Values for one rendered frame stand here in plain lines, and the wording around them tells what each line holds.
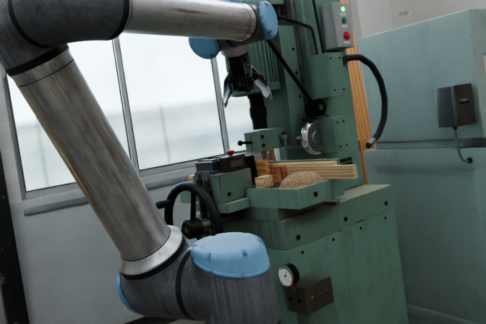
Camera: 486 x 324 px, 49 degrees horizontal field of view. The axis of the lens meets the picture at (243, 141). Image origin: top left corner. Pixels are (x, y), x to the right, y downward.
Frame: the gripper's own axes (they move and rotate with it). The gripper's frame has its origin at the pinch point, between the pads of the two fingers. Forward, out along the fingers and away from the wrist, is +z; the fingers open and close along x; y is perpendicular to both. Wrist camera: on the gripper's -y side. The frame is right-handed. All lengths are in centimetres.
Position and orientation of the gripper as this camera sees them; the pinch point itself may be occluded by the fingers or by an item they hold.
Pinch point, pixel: (248, 103)
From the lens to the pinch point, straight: 168.6
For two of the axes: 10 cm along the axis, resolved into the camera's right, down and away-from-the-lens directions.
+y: -0.4, 6.1, -7.9
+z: 1.9, 7.8, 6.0
